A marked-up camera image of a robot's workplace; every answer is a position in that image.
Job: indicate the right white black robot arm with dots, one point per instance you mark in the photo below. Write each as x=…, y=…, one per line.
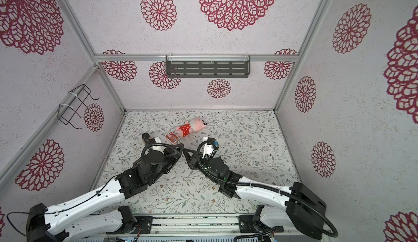
x=280, y=206

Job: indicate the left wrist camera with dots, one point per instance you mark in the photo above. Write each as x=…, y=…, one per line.
x=156, y=140

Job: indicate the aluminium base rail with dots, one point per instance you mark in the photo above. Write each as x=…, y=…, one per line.
x=189, y=227

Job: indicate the black wire wall rack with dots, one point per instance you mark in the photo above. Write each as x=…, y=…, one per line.
x=78, y=97

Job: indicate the grey wall shelf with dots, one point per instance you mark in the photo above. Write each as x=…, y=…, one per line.
x=207, y=69

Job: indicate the red playing card box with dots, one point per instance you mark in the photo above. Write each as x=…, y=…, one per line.
x=172, y=138

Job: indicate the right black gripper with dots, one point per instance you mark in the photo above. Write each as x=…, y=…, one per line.
x=192, y=161

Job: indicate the brown spice jar black lid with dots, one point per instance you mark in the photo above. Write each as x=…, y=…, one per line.
x=145, y=137

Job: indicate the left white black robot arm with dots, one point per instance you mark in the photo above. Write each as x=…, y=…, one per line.
x=76, y=218

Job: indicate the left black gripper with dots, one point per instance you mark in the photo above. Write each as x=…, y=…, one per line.
x=172, y=153

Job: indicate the pink plush pig toy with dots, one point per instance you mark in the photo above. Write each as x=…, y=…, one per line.
x=194, y=125

